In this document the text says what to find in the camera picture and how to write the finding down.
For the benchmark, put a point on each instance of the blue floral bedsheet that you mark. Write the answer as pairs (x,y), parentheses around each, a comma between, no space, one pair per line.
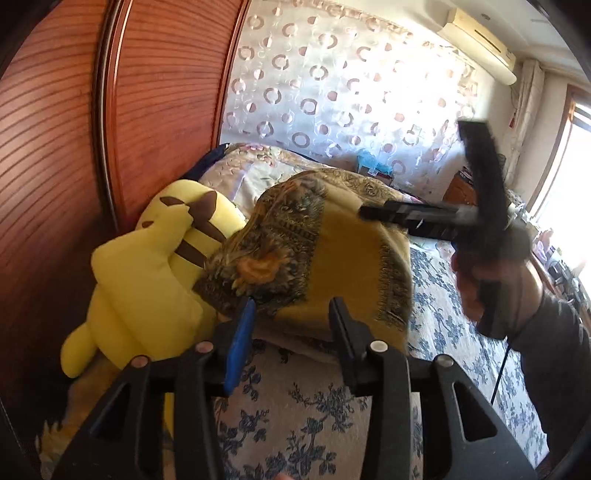
(300,415)

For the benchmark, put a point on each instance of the navy blanket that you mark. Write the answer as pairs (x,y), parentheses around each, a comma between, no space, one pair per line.
(214,154)

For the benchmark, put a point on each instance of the white air conditioner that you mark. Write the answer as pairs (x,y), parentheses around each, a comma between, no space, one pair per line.
(480,46)

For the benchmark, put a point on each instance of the bed with floral sheet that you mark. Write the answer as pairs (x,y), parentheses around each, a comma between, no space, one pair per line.
(332,258)

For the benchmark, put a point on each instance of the floral quilt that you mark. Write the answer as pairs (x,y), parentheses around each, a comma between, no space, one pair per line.
(258,170)

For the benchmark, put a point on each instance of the beige window curtain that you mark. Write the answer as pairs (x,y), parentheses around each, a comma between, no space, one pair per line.
(528,101)

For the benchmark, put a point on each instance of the yellow plush toy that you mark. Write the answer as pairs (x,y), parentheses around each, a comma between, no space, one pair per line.
(138,286)

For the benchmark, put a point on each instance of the circle patterned sheer curtain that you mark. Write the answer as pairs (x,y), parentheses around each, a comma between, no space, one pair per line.
(323,83)

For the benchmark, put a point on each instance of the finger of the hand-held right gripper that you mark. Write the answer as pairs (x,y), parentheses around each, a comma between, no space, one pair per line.
(415,219)
(482,161)

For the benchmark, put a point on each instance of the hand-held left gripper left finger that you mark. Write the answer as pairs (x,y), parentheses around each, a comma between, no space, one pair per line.
(238,350)

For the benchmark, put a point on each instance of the window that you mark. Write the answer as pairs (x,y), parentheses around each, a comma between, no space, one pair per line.
(572,175)

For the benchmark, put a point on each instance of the wooden wardrobe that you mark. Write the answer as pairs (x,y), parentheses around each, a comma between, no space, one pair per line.
(60,138)

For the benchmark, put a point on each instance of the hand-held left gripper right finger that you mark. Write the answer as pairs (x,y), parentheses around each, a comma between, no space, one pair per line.
(346,346)

